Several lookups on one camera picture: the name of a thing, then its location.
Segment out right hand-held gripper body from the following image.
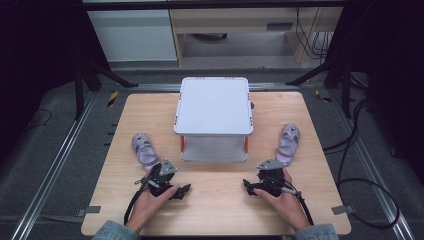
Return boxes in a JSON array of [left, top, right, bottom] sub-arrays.
[[255, 158, 288, 198]]

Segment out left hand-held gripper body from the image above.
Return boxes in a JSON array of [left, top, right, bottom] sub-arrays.
[[145, 158, 179, 198]]

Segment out purple child's shoe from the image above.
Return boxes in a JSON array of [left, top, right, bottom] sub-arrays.
[[275, 123, 301, 168], [130, 132, 161, 173]]

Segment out white shoe box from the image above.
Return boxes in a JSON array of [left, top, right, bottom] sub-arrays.
[[172, 76, 255, 164]]

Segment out person's right hand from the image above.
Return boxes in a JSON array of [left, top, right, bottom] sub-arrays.
[[253, 168, 312, 232]]

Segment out person's left hand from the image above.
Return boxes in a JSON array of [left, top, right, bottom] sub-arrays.
[[125, 184, 181, 235]]

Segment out grey tape piece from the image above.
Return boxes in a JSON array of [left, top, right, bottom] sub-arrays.
[[76, 205, 102, 218], [331, 204, 356, 216]]

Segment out yellow black tape strip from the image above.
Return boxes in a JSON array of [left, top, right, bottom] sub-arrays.
[[106, 90, 120, 108], [314, 88, 333, 103]]

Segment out black metal stand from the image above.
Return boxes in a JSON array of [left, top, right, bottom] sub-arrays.
[[73, 49, 140, 122], [285, 54, 355, 120]]

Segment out white cabinet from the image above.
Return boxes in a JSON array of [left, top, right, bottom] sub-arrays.
[[86, 8, 178, 63]]

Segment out wooden desk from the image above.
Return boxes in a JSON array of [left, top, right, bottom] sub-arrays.
[[168, 6, 345, 66]]

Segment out left hand-held gripper cable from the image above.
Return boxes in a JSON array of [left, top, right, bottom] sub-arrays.
[[123, 175, 160, 227]]

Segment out hand-held gripper cable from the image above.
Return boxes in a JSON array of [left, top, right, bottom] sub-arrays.
[[123, 175, 160, 227], [279, 185, 315, 227]]

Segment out right hand-held gripper cable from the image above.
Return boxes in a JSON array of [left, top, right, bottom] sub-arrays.
[[279, 185, 315, 227]]

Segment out metal floor rail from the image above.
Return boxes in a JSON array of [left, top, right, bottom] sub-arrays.
[[131, 82, 301, 93], [11, 91, 98, 240], [327, 89, 417, 240]]

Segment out thin black floor cable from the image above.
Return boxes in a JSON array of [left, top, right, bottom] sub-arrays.
[[25, 108, 53, 130]]

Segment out hanging black cables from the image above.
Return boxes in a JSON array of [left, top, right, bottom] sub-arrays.
[[294, 7, 335, 65]]

